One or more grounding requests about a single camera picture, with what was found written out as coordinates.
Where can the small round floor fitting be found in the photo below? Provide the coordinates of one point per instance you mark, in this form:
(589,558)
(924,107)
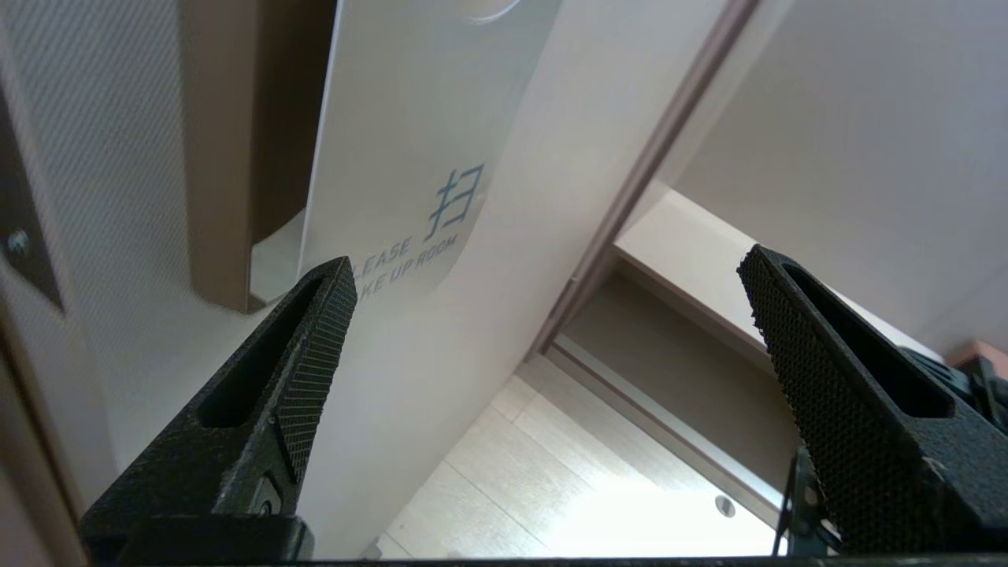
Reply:
(724,506)

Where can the white room door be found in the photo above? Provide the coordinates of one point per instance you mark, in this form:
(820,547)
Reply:
(472,331)

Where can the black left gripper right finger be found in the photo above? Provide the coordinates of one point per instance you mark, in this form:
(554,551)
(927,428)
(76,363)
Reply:
(874,441)

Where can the blue and white door hanger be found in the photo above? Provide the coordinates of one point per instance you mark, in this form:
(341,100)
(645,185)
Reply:
(402,118)

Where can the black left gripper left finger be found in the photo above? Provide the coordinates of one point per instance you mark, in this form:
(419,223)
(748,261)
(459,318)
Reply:
(260,441)

